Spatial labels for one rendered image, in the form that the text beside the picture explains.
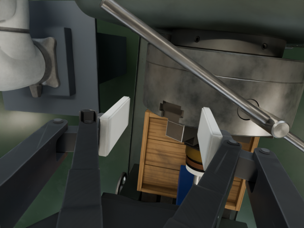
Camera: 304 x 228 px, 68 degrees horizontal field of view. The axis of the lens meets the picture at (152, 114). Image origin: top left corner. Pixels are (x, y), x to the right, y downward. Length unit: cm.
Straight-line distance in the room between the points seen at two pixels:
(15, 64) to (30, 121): 139
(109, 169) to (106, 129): 181
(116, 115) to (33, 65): 67
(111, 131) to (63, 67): 76
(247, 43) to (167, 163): 52
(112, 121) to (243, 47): 29
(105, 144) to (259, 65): 26
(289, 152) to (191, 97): 156
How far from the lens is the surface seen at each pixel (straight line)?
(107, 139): 16
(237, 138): 53
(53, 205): 244
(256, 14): 35
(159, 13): 36
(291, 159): 191
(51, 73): 92
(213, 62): 35
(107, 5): 21
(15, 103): 114
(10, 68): 76
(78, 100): 97
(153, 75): 42
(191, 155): 53
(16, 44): 78
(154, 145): 78
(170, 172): 82
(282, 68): 39
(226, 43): 40
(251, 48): 41
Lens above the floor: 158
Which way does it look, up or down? 71 degrees down
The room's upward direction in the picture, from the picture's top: 149 degrees counter-clockwise
